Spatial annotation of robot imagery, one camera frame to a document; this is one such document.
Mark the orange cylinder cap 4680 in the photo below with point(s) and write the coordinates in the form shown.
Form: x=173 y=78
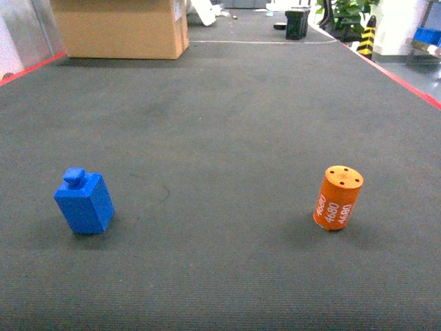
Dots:
x=337 y=197

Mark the blue bin far right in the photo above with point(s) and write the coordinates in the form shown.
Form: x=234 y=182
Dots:
x=427 y=35

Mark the yellow black striped bollard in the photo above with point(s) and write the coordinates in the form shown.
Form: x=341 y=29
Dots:
x=365 y=47

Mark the blue block part with knob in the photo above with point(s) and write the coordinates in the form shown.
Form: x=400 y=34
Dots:
x=85 y=202

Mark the large cardboard box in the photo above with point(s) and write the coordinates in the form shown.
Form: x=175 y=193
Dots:
x=133 y=29

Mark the black box on floor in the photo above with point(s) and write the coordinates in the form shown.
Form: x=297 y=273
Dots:
x=297 y=23

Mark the green potted plant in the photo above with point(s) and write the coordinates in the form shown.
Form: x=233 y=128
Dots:
x=343 y=19

